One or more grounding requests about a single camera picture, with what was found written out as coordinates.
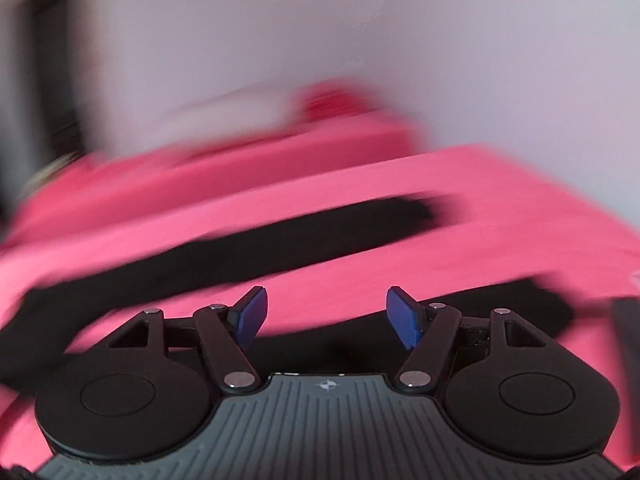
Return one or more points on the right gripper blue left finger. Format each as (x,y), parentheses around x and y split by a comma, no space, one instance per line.
(225,333)

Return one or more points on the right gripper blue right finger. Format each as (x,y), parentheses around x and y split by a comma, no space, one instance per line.
(427,332)

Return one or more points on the black knit pants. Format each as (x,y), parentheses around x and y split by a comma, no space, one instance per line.
(49,318)

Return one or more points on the pink bed blanket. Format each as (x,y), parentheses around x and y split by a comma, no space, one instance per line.
(506,238)

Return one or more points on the light pink pillow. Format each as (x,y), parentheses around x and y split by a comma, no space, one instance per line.
(244,111)

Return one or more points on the beige cloth on bed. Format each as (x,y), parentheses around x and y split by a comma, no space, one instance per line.
(49,172)

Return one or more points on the red folded cloth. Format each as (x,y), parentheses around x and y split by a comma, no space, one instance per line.
(333,98)

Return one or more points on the dark doorway with frame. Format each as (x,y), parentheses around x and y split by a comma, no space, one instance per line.
(38,93)

